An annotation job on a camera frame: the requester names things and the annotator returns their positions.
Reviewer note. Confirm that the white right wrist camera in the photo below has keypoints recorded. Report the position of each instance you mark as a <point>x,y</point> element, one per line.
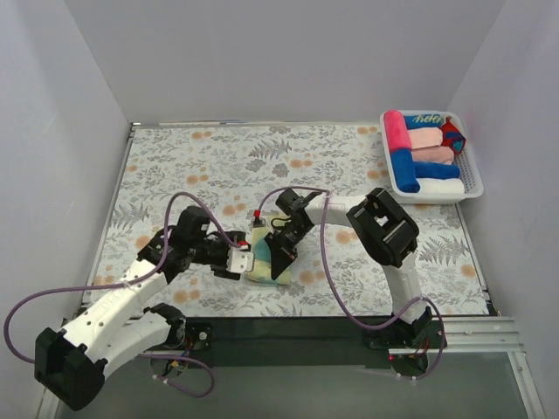
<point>258,221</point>

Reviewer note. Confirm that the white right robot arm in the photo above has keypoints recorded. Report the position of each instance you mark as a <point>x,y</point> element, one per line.
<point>387,233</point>

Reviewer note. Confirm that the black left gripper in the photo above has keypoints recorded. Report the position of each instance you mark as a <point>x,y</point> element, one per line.
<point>224,265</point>

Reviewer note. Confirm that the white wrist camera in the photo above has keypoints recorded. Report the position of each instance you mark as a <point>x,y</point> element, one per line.
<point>258,221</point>
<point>240,260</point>

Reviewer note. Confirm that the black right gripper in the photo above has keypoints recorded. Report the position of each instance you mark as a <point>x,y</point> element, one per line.
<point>286,238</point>

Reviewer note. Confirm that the aluminium front rail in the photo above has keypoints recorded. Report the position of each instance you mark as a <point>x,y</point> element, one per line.
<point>458,336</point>

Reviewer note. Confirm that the red blue patterned cloth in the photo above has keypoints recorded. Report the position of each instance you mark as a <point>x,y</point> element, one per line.
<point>452,137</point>

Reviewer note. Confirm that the hot pink rolled towel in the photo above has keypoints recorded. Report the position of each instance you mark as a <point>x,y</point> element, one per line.
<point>396,131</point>

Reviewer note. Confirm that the floral patterned table mat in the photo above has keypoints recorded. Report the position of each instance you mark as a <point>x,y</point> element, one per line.
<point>234,170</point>

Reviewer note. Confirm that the green yellow cloth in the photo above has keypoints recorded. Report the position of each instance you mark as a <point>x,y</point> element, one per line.
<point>262,269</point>

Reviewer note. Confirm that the dusty pink rolled towel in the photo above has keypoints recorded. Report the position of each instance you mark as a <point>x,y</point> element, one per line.
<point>440,154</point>

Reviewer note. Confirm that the blue lettered rolled towel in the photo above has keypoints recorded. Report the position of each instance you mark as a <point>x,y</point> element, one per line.
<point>421,120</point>

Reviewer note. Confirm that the white rolled towel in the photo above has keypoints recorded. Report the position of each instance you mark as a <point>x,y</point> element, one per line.
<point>431,186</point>

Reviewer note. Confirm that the white plastic basket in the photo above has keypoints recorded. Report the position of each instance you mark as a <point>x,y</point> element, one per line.
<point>469,173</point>

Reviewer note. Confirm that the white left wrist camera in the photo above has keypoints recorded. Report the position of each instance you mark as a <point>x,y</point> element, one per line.
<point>240,260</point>

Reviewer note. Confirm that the light pink rolled towel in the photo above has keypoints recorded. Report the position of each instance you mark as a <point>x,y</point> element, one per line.
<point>425,137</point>

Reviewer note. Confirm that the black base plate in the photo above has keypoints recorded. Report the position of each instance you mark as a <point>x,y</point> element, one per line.
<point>304,341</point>

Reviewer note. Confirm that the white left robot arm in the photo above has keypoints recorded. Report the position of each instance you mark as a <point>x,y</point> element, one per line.
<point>75,361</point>

